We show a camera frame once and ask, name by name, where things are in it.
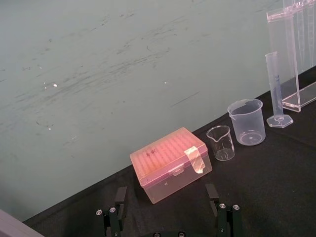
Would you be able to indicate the clear acrylic test tube rack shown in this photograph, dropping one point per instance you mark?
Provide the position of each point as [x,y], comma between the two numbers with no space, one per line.
[293,64]

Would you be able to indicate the small clear glass beaker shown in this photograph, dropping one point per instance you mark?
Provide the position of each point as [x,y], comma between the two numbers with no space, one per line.
[221,143]

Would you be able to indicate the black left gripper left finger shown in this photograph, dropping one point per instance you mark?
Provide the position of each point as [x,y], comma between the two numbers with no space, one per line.
[115,218]

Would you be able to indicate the strip of clear tape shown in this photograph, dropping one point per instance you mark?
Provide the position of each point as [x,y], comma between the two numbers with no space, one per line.
[196,159]

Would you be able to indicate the clear plastic graduated cylinder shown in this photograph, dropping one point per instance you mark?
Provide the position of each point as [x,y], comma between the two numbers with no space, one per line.
[276,91]

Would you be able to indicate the black table cloth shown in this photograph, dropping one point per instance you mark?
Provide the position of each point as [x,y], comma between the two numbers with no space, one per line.
[259,177]

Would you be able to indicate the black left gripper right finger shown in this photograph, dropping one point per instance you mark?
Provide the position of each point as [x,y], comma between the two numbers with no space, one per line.
[228,219]

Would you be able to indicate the pink translucent pipette tip box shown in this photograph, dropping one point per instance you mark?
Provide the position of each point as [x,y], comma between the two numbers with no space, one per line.
[170,164]

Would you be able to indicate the grey wrist camera housing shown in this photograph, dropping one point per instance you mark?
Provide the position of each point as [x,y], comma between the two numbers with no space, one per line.
[12,225]

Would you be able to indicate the large translucent plastic beaker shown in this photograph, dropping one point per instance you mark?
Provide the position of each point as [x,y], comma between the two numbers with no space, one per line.
[248,122]

